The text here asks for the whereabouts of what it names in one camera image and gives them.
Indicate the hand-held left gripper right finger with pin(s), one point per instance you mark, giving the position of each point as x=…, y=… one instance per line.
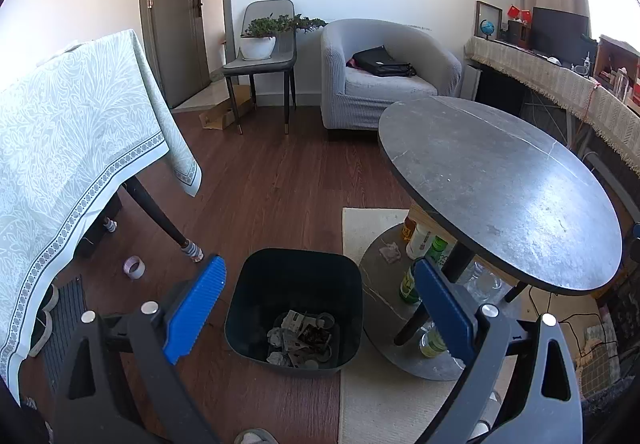
x=445, y=309

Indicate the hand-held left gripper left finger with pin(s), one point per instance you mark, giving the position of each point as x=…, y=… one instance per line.
x=195, y=311

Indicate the white paper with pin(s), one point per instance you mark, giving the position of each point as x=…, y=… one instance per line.
x=280, y=343

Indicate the dark plastic waste bin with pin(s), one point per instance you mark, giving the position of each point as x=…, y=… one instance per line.
x=300, y=284

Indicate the newspaper-wrapped bundle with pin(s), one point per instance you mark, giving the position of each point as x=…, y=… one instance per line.
x=315, y=336

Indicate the clear plastic bottles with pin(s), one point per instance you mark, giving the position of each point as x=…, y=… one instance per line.
x=482, y=282

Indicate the bottle with green cap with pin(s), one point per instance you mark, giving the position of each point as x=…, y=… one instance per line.
x=440, y=250

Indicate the white plastic bottle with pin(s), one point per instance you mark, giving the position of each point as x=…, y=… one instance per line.
x=419, y=242

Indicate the clear tape roll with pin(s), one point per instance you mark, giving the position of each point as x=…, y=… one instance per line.
x=130, y=270

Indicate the crumpled tissue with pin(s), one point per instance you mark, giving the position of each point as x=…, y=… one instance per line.
x=390, y=252

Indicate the amber bottle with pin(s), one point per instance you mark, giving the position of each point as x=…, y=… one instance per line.
x=409, y=230

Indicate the dark table leg striped sock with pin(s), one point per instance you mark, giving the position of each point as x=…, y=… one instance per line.
x=110, y=226
x=160, y=214

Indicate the cream rug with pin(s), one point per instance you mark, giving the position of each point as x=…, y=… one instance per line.
x=380, y=409

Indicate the dark ribbed floor mat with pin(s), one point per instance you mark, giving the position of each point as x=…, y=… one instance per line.
x=67, y=334

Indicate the round grey marble table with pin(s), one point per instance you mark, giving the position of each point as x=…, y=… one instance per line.
x=490, y=184

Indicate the light grey slipper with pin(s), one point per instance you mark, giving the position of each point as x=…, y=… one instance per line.
x=255, y=437

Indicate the black slipper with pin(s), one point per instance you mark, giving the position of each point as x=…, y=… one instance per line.
x=49, y=299
x=41, y=334

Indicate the plaid cloth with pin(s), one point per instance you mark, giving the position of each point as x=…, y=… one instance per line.
x=602, y=344

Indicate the flat cardboard box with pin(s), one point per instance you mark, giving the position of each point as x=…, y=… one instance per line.
x=220, y=116

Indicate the pale green patterned tablecloth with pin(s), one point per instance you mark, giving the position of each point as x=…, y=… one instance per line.
x=75, y=148

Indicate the grey fabric armchair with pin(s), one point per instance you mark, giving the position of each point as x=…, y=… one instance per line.
x=385, y=93

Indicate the white panel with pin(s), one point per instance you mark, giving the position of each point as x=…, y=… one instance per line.
x=470, y=82

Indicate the grey dining chair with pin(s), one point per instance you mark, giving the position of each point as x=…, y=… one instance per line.
x=265, y=66

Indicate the black leather bag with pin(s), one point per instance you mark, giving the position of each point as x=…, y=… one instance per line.
x=380, y=62

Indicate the desk with beige lace cloth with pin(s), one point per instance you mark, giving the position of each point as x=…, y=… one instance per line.
x=550, y=73

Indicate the white plant pot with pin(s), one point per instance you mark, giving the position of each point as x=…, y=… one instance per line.
x=257, y=48

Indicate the grey door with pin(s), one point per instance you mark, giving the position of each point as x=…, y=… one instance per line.
x=175, y=38

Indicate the dark brown box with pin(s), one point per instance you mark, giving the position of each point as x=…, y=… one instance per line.
x=515, y=33

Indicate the small blue globe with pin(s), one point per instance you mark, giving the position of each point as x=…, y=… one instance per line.
x=486, y=27

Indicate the wooden shelf with items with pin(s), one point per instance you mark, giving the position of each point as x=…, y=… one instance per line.
x=620, y=73

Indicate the green bonsai plant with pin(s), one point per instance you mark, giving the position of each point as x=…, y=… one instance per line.
x=280, y=25

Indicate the black monitor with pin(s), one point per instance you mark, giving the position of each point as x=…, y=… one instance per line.
x=560, y=31

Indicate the small red flags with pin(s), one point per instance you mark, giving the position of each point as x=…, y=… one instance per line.
x=517, y=13

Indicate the dark picture frame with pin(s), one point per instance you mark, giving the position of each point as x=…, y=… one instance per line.
x=490, y=11

